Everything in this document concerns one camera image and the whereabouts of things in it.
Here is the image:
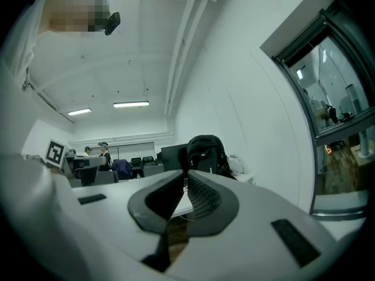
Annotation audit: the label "dark-framed glass window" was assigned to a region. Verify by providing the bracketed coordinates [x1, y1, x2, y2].
[260, 8, 375, 217]

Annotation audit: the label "grey office chair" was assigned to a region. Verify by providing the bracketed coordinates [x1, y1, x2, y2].
[73, 165, 99, 187]

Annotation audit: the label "person's white shirt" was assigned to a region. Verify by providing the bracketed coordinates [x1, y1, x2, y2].
[0, 0, 88, 275]

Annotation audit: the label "white ceiling pipes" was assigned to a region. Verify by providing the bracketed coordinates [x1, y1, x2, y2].
[163, 0, 217, 142]

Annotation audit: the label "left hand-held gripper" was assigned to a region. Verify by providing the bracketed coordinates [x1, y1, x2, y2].
[24, 138, 74, 184]

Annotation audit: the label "blue jacket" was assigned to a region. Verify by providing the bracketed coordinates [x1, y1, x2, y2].
[111, 159, 133, 181]

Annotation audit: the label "black computer monitor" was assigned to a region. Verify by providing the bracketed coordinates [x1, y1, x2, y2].
[160, 143, 190, 173]

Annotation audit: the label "white plastic bag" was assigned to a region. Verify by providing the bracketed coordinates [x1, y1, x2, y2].
[227, 154, 250, 176]

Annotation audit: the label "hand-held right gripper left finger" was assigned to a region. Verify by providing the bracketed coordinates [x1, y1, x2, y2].
[71, 170, 189, 274]

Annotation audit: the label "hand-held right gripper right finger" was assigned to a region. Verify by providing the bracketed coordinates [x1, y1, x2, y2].
[163, 170, 340, 277]

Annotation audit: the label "black backpack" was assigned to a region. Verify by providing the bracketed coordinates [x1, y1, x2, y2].
[186, 134, 238, 181]

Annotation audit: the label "black head-mounted camera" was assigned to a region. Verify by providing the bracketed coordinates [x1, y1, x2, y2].
[104, 11, 121, 37]

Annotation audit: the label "long ceiling light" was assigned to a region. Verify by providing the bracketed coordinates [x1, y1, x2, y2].
[112, 100, 150, 109]
[67, 107, 93, 116]

